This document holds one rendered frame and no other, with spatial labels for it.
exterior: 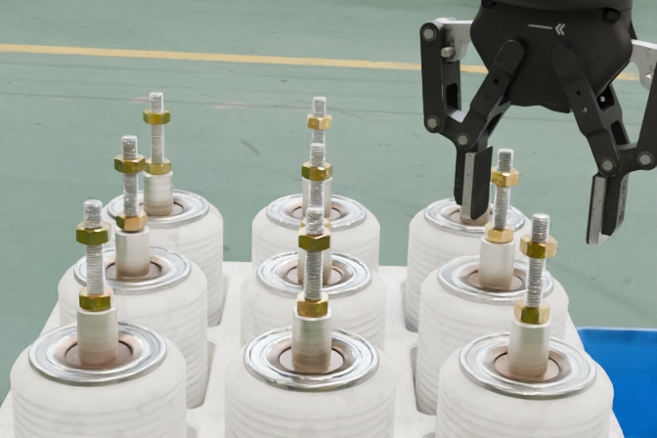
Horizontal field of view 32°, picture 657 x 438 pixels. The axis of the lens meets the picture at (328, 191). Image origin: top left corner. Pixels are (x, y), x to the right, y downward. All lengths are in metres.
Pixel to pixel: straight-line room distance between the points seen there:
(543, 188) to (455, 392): 1.14
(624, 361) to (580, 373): 0.39
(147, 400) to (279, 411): 0.07
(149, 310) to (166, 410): 0.10
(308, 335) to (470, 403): 0.09
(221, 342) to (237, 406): 0.20
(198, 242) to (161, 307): 0.13
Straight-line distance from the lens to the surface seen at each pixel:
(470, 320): 0.73
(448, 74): 0.62
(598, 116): 0.58
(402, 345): 0.83
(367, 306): 0.73
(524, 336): 0.64
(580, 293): 1.41
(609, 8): 0.58
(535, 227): 0.62
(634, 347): 1.05
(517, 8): 0.59
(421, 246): 0.85
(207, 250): 0.85
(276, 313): 0.72
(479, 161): 0.62
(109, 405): 0.63
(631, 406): 1.07
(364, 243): 0.84
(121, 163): 0.74
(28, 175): 1.78
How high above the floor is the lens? 0.55
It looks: 19 degrees down
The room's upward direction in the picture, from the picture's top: 2 degrees clockwise
